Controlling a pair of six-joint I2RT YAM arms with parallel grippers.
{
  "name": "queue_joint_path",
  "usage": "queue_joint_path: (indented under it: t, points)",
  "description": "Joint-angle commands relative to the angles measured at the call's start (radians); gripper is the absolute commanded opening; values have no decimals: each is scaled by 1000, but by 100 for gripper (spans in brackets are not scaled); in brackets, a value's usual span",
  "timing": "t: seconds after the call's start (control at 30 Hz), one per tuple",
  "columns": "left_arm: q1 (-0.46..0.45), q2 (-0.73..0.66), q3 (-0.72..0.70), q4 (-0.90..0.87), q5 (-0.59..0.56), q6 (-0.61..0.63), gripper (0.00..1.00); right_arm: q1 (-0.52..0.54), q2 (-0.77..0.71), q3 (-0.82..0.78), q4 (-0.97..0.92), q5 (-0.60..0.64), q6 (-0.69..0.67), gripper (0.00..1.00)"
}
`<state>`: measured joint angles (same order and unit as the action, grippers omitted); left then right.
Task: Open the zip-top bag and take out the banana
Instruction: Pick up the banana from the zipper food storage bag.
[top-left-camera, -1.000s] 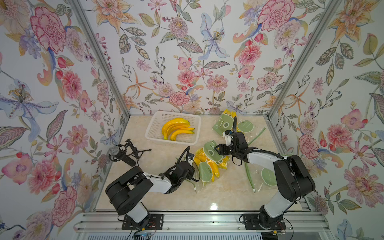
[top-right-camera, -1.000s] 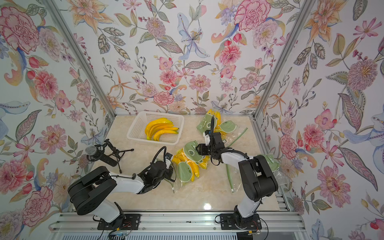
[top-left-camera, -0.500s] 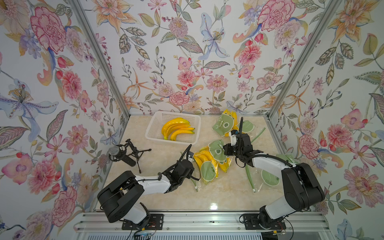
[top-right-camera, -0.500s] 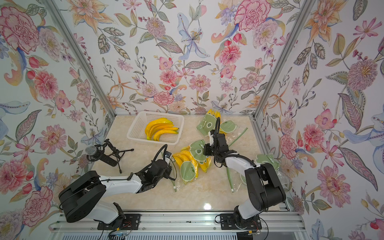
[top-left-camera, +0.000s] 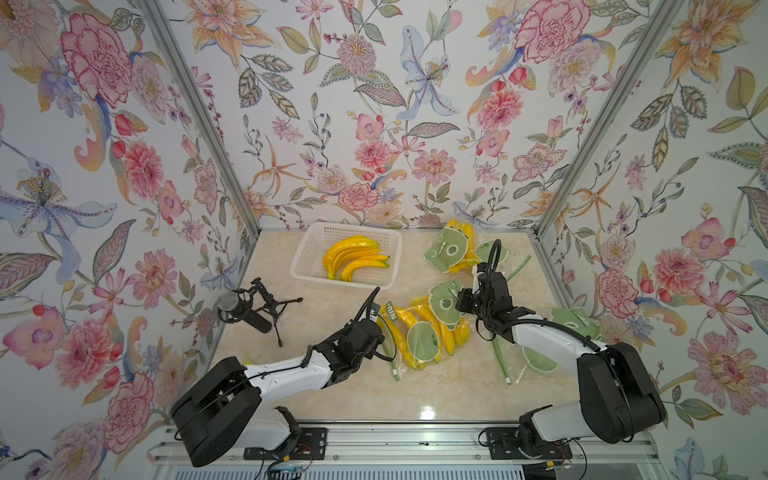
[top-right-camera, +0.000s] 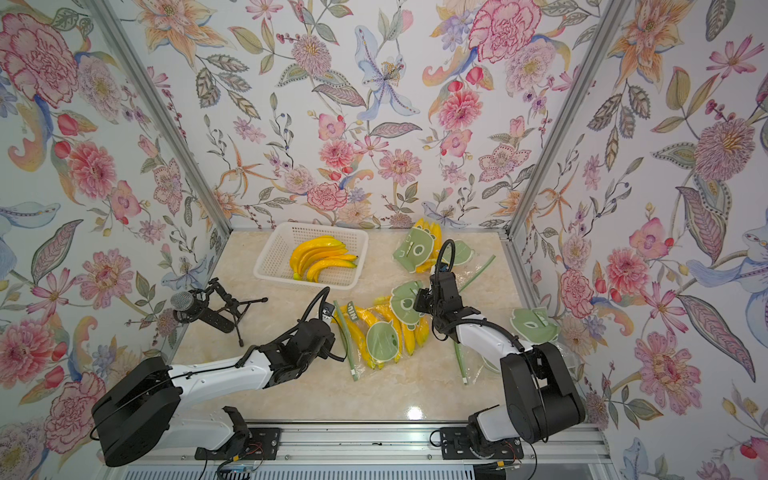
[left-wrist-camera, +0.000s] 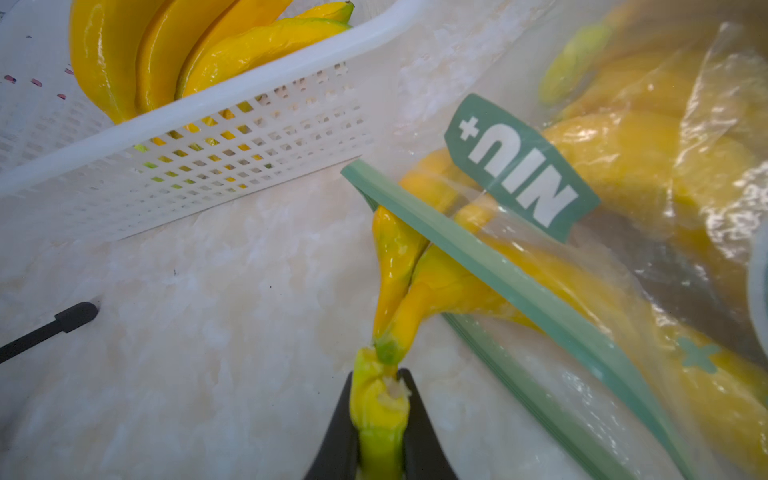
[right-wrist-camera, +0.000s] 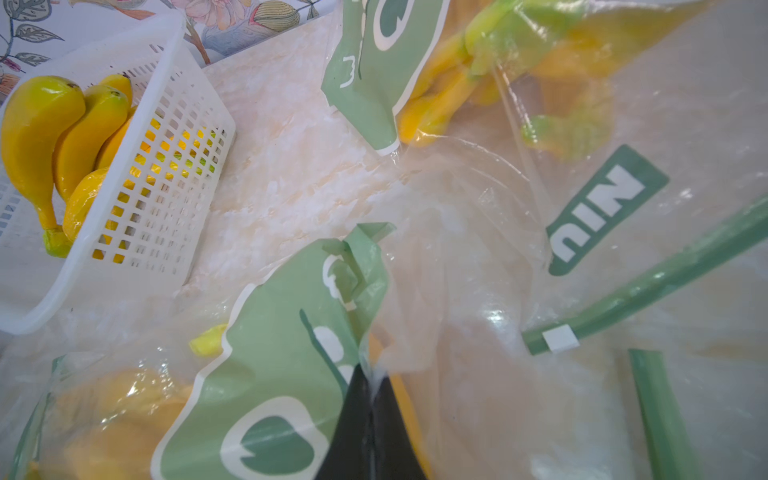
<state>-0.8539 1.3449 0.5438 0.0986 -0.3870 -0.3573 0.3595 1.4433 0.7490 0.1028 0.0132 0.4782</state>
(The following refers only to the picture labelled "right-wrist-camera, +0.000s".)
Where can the white plastic basket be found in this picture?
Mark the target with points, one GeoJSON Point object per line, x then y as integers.
{"type": "Point", "coordinates": [140, 236]}

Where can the yellow banana bunch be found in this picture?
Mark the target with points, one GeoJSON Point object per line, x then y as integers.
{"type": "Point", "coordinates": [52, 133]}

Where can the zip-top bag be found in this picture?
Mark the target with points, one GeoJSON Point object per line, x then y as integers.
{"type": "Point", "coordinates": [248, 382]}
{"type": "Point", "coordinates": [618, 413]}
{"type": "Point", "coordinates": [624, 142]}

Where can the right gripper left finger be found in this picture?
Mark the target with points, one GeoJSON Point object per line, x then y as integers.
{"type": "Point", "coordinates": [348, 456]}

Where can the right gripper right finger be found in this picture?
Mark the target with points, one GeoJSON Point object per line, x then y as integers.
{"type": "Point", "coordinates": [393, 457]}

